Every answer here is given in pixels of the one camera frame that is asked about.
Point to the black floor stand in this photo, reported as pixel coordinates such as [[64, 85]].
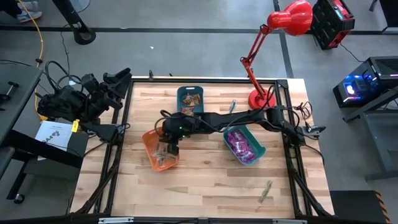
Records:
[[82, 35]]

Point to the black box with hazard stripe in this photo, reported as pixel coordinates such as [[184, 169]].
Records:
[[354, 205]]

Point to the orange candy pack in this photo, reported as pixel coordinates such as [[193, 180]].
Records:
[[187, 100], [196, 99], [187, 110]]

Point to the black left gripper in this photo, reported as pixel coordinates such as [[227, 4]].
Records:
[[102, 96]]

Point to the silver metal bracket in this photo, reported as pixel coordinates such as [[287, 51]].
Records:
[[289, 221], [116, 220]]

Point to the blue candy stick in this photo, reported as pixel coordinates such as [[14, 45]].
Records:
[[233, 106]]

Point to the person's shoe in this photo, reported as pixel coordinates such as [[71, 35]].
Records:
[[29, 6], [29, 16]]

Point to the teal plastic bin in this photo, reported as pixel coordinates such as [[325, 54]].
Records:
[[259, 149], [179, 102]]

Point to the black desk leg frame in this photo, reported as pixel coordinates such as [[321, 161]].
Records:
[[31, 146]]

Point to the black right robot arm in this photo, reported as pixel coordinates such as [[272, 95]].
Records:
[[224, 118]]

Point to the black computer with blue light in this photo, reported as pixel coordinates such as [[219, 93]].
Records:
[[382, 71]]

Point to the gray desk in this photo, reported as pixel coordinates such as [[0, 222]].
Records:
[[15, 118]]

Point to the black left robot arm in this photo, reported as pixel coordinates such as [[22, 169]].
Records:
[[62, 104]]

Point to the white paper sheet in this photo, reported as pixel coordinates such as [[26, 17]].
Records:
[[56, 137]]

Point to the orange plastic bin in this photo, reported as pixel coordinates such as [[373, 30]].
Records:
[[149, 146]]

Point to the red black tool case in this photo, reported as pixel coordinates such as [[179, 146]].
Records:
[[329, 25]]

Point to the black metal table frame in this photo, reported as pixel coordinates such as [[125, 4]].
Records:
[[202, 80]]

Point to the gray metal computer stand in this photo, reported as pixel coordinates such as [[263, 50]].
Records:
[[385, 146]]

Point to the red desk lamp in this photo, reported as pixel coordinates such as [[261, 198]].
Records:
[[292, 18]]

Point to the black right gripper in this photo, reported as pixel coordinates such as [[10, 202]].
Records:
[[170, 140]]

